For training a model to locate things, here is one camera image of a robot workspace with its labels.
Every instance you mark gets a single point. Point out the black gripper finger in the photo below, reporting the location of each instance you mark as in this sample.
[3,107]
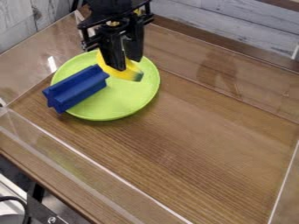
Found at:
[134,39]
[111,48]

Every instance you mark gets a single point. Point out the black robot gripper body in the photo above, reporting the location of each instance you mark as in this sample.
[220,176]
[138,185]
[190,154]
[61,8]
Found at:
[111,14]

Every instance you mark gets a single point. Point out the yellow toy banana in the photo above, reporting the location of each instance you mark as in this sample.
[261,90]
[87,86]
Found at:
[131,74]

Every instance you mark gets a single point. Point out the green plastic plate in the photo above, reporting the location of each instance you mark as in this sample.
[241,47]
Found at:
[122,98]

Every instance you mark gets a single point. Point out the blue plastic block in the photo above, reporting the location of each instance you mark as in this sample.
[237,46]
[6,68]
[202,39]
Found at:
[73,90]

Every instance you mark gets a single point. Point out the clear acrylic front wall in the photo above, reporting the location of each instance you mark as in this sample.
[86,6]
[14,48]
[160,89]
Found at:
[99,195]

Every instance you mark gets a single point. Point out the black metal mount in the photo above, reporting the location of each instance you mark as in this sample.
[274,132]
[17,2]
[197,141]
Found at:
[41,214]

